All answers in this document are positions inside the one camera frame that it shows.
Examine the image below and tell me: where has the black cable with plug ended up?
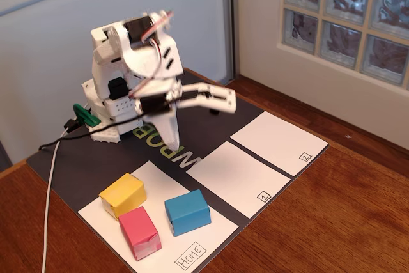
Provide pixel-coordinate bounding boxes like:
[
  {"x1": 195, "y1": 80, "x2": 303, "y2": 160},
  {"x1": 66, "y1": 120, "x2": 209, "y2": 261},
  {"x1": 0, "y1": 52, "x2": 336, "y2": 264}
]
[{"x1": 38, "y1": 114, "x2": 144, "y2": 152}]

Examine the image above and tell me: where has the white paper sheet marked 1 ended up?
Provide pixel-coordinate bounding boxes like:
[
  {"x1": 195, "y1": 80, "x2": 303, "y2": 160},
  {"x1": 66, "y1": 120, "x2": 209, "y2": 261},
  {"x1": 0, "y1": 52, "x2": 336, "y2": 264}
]
[{"x1": 185, "y1": 141, "x2": 291, "y2": 219}]

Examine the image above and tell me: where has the red paper box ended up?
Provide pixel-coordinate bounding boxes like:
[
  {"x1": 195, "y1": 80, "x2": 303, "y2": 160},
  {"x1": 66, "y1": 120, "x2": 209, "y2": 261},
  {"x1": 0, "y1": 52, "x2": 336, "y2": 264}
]
[{"x1": 118, "y1": 206, "x2": 162, "y2": 261}]

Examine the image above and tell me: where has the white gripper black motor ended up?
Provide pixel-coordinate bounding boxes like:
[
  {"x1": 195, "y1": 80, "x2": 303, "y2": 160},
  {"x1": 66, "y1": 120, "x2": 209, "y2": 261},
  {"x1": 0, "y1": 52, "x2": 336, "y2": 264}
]
[{"x1": 132, "y1": 76, "x2": 185, "y2": 152}]

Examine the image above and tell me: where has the green clamp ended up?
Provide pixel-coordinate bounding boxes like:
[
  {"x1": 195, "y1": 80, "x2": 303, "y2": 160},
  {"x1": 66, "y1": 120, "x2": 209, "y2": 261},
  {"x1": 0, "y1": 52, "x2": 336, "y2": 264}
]
[{"x1": 72, "y1": 103, "x2": 102, "y2": 127}]

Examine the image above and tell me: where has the white cable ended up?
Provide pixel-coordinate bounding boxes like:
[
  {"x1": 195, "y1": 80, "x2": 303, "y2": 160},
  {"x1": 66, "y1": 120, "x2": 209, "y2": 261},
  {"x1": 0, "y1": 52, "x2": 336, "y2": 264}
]
[{"x1": 41, "y1": 127, "x2": 70, "y2": 273}]

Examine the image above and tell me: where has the blue paper box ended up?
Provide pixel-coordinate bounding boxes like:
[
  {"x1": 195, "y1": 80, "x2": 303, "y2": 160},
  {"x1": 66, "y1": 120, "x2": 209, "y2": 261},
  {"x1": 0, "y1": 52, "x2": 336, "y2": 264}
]
[{"x1": 164, "y1": 189, "x2": 212, "y2": 238}]

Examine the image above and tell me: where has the grey metal door frame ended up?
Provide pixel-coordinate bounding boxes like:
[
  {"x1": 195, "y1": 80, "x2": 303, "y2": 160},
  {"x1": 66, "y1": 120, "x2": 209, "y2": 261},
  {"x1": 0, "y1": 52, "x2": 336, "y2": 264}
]
[{"x1": 220, "y1": 0, "x2": 240, "y2": 84}]

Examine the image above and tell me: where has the white paper sheet marked home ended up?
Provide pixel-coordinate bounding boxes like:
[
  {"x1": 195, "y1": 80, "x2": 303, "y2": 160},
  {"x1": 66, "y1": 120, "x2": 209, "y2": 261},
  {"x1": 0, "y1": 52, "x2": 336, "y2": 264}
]
[{"x1": 77, "y1": 160, "x2": 240, "y2": 273}]

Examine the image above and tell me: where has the yellow paper box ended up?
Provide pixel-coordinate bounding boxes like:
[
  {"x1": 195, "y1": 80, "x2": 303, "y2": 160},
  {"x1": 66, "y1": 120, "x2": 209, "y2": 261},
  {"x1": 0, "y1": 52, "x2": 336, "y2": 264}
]
[{"x1": 98, "y1": 173, "x2": 148, "y2": 221}]

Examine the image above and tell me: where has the glass block window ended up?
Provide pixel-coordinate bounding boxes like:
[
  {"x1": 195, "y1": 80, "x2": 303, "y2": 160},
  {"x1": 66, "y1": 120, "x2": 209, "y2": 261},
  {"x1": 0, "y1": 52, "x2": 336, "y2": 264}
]
[{"x1": 276, "y1": 0, "x2": 409, "y2": 90}]

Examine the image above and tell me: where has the white paper sheet marked 2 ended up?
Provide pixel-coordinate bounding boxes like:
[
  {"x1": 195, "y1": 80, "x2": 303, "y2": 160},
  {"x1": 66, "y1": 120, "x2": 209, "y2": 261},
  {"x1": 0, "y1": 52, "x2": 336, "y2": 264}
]
[{"x1": 229, "y1": 111, "x2": 330, "y2": 177}]

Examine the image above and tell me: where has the black mat with lettering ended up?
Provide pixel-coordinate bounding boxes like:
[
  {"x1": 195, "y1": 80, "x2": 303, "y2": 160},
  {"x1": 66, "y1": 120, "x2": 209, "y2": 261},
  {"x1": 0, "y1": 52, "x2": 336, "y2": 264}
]
[{"x1": 26, "y1": 67, "x2": 330, "y2": 273}]

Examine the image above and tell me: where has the red white black servo wire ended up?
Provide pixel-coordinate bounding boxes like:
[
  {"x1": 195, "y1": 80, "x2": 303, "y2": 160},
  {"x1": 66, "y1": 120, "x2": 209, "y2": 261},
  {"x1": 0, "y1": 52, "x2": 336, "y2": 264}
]
[{"x1": 127, "y1": 10, "x2": 175, "y2": 98}]

